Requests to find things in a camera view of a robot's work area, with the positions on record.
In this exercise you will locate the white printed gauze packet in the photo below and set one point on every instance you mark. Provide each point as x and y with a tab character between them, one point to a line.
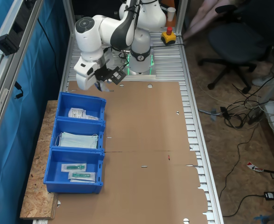
103	87
77	113

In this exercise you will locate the blue bin with gauze packets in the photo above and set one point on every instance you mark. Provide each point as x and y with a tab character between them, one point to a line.
80	100

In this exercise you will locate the clear flat packet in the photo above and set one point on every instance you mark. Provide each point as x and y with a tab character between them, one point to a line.
93	117

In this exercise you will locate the blue bin with masks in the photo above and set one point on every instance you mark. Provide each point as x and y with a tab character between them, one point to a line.
78	124

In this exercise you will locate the stack of pale face masks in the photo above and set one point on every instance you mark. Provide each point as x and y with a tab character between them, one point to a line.
77	140

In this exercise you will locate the aluminium beam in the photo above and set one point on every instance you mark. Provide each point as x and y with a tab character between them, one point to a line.
1	77

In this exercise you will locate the brown cardboard sheet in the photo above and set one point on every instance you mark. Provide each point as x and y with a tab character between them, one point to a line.
146	140

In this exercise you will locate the yellow emergency stop button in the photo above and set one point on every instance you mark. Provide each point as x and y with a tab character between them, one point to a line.
168	37

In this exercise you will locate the clear packet with green syringe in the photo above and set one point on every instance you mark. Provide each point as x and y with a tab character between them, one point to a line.
73	167
82	176

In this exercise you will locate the blue bin with syringe packets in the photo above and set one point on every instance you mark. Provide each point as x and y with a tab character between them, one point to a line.
57	172

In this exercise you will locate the white paper cup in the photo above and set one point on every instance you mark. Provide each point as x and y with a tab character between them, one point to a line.
171	12

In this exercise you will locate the person's leg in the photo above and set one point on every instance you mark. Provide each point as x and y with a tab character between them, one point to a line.
212	11
194	23

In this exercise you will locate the grey tape piece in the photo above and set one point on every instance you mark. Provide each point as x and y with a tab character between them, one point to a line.
213	114

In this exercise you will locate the OSB wood board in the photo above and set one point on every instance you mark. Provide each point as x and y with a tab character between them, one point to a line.
37	205

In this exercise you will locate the black office chair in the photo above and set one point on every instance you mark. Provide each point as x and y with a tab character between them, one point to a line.
239	44

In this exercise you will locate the black power strip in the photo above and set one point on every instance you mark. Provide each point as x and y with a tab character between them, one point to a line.
255	116

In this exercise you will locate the person's white shoe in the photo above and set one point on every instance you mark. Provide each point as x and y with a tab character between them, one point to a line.
261	81

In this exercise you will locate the red and white label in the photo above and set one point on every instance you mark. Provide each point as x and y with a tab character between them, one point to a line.
253	166

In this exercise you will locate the black power adapter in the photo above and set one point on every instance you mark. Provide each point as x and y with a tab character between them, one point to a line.
272	195

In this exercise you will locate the blue tape piece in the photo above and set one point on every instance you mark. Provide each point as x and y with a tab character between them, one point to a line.
261	218

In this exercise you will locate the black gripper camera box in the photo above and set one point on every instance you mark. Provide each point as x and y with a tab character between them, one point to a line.
118	75

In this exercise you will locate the black camera on beam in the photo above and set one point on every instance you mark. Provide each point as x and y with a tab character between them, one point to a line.
6	45

